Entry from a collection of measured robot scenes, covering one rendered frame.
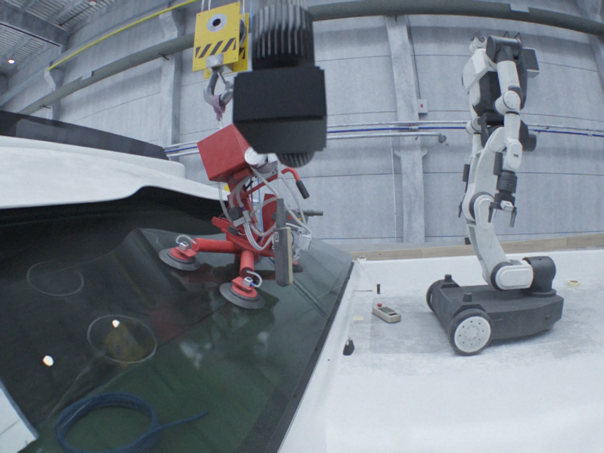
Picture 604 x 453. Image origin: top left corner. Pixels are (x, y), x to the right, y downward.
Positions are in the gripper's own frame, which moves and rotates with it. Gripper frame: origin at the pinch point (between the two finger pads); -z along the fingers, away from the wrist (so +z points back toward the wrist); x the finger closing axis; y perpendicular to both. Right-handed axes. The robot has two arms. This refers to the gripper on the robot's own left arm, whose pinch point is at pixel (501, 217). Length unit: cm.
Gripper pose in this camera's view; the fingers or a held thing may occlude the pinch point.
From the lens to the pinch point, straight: 139.7
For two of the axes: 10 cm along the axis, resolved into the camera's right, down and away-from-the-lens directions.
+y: -1.9, 0.7, -9.8
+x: -9.7, -1.7, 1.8
